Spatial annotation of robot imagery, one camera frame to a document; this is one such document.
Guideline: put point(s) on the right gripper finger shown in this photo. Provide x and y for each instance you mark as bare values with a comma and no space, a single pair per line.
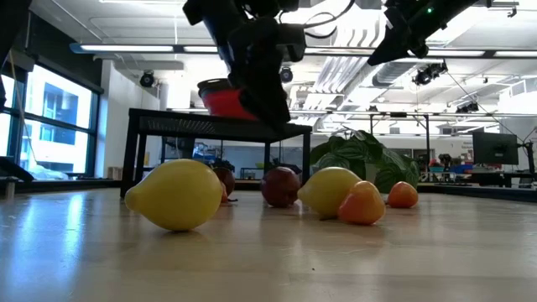
392,50

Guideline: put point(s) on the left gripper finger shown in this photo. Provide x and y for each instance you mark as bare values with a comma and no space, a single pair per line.
256,107
277,109

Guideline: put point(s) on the red collapsible colander grey rim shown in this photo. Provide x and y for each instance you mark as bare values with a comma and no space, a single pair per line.
222,105

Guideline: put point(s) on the dark red apple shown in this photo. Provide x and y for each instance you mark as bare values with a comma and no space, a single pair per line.
228,178
280,186

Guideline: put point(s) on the yellow lemon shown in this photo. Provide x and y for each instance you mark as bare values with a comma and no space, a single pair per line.
325,191
176,195

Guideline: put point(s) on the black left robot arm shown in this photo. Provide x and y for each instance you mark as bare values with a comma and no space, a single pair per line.
12,25

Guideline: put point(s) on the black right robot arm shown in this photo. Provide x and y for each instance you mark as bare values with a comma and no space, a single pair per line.
457,8

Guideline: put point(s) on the black ceiling spotlight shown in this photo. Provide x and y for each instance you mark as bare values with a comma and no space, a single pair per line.
287,75
430,72
147,79
467,108

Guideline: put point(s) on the black metal gantry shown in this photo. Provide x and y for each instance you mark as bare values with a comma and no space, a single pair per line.
398,114

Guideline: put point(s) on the black perforated metal rack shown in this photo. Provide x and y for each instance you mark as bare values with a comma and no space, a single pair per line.
189,126

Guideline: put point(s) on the green plant white pot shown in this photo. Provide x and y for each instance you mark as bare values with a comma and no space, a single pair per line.
356,147

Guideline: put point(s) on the long linear ceiling light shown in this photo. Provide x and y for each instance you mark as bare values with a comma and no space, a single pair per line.
126,48

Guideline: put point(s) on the black computer monitor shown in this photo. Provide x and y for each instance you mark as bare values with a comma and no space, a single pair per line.
495,147

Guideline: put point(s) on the small wooden crate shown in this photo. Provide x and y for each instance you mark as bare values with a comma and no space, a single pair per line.
115,173

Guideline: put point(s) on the silver round ventilation duct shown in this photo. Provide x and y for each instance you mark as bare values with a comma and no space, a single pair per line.
390,74

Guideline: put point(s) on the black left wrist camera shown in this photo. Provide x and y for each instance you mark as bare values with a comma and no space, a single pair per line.
293,42

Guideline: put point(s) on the large window black frame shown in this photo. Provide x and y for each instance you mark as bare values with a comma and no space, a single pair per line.
58,138

